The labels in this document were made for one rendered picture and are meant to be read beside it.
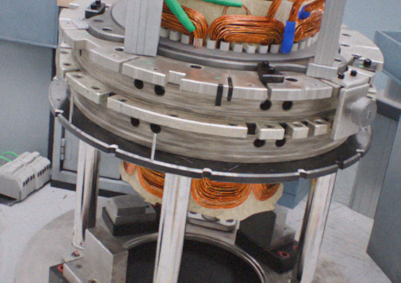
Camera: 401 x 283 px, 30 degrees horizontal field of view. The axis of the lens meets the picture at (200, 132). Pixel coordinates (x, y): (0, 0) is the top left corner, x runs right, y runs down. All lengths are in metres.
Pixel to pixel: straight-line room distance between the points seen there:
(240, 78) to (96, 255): 0.28
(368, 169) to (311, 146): 0.54
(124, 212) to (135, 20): 0.34
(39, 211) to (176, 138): 0.41
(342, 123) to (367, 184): 0.57
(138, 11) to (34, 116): 0.47
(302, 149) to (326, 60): 0.08
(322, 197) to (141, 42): 0.27
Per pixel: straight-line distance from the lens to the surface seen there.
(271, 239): 0.90
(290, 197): 1.09
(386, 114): 1.17
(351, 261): 1.01
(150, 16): 0.64
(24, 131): 1.09
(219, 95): 0.60
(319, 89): 0.63
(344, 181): 3.03
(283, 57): 0.67
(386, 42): 0.95
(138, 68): 0.62
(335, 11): 0.64
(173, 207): 0.67
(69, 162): 1.06
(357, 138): 0.74
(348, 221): 1.10
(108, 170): 1.05
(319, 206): 0.79
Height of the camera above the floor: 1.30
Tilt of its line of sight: 24 degrees down
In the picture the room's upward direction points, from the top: 8 degrees clockwise
